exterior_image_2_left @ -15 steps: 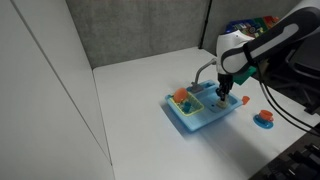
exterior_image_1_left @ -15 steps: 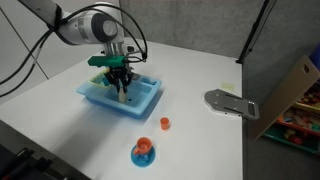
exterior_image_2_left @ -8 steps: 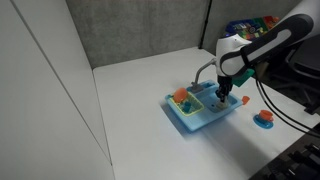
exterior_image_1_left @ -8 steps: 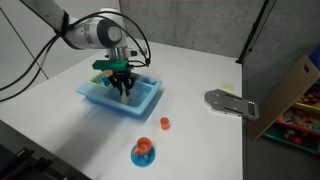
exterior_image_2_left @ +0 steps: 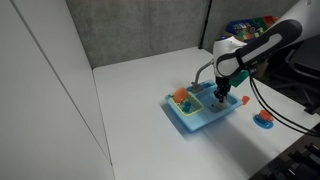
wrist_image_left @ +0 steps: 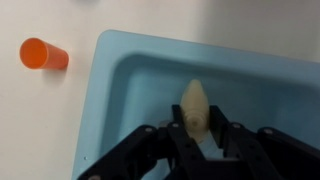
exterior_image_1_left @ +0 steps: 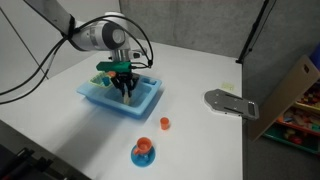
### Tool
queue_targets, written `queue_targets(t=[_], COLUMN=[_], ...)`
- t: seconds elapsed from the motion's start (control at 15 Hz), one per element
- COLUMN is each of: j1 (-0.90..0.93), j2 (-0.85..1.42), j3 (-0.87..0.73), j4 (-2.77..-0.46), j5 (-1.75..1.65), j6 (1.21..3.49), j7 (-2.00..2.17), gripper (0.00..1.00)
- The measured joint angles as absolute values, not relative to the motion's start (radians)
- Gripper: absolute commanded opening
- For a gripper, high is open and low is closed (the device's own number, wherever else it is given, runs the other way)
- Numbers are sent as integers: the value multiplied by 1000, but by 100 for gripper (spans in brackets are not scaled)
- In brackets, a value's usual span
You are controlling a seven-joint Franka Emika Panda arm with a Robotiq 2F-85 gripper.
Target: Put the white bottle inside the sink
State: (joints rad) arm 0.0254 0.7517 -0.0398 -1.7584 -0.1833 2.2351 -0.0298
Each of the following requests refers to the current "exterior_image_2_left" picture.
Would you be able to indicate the grey toy faucet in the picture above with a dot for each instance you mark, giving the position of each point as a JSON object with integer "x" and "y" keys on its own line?
{"x": 200, "y": 75}

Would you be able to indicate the small orange cup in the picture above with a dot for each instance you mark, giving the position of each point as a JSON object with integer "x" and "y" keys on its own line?
{"x": 245, "y": 100}

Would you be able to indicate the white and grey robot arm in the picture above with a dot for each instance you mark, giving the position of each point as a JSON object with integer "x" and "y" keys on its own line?
{"x": 260, "y": 43}

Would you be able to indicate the light blue toy sink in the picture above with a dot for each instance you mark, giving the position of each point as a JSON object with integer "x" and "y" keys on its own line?
{"x": 200, "y": 115}

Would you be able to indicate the yellow-green dish rack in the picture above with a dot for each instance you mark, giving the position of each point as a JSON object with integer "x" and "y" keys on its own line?
{"x": 195, "y": 108}

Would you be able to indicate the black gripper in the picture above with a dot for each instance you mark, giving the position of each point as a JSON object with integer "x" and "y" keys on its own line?
{"x": 222, "y": 85}

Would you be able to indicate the small blue toy cup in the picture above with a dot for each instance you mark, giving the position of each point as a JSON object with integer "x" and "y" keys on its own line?
{"x": 187, "y": 106}

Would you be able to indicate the shelf with colourful toys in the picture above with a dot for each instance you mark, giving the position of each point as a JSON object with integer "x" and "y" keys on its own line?
{"x": 250, "y": 26}

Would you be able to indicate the black equipment rig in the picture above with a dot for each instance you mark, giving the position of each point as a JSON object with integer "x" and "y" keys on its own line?
{"x": 293, "y": 156}

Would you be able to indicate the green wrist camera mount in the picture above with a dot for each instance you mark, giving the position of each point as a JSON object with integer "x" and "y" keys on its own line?
{"x": 240, "y": 79}

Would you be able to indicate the black tripod pole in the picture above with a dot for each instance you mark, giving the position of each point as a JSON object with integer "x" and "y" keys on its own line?
{"x": 205, "y": 23}

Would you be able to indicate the blue saucer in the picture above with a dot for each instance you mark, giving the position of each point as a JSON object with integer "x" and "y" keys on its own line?
{"x": 263, "y": 124}

